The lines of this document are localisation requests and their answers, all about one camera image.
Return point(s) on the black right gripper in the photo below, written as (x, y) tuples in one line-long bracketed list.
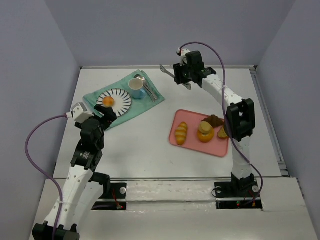
[(178, 74)]

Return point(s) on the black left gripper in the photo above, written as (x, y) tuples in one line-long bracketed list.
[(107, 117)]

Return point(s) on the small round bread roll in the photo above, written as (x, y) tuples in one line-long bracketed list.
[(108, 101)]

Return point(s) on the silver metal tongs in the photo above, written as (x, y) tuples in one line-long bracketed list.
[(164, 70)]

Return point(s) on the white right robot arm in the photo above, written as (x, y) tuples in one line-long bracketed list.
[(239, 122)]

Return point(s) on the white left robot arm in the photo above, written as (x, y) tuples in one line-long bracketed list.
[(83, 185)]

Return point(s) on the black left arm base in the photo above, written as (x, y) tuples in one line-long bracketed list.
[(113, 199)]

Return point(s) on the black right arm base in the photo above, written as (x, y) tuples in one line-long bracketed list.
[(227, 197)]

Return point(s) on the dark chocolate bread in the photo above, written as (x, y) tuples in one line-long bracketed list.
[(214, 121)]

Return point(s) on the striped croissant bread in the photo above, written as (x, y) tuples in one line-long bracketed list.
[(181, 133)]

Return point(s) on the blue striped white plate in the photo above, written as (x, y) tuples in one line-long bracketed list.
[(118, 99)]

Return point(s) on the teal cloth mat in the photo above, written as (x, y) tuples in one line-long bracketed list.
[(138, 107)]

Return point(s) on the light blue mug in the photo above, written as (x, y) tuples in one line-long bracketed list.
[(136, 86)]

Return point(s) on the silver fork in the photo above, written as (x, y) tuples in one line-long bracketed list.
[(146, 86)]

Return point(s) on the orange round bun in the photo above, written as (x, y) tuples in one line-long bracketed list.
[(205, 138)]

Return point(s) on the toasted baguette slice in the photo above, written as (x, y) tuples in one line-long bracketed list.
[(222, 134)]

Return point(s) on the pink plastic tray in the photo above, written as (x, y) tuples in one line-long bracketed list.
[(216, 146)]

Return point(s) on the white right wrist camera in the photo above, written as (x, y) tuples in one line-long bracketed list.
[(182, 54)]

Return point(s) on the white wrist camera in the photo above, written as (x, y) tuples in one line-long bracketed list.
[(182, 54), (79, 113)]

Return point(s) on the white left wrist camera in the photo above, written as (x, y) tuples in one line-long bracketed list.
[(79, 113)]

